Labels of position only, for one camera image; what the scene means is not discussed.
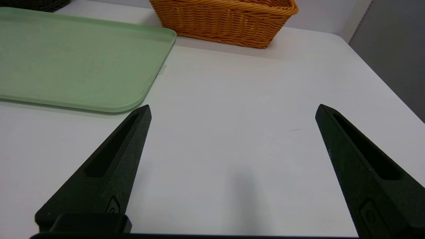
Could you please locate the orange wicker basket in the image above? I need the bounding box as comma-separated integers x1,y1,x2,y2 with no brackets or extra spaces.
148,0,299,49

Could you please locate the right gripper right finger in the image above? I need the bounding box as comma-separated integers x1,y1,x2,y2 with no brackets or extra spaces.
315,104,425,238

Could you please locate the light green plastic tray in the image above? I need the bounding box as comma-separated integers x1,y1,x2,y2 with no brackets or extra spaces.
0,7,177,114

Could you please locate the dark brown wicker basket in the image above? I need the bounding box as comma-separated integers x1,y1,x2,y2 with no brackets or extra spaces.
0,0,72,13

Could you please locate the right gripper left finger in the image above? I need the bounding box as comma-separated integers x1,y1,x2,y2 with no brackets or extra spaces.
35,105,152,234

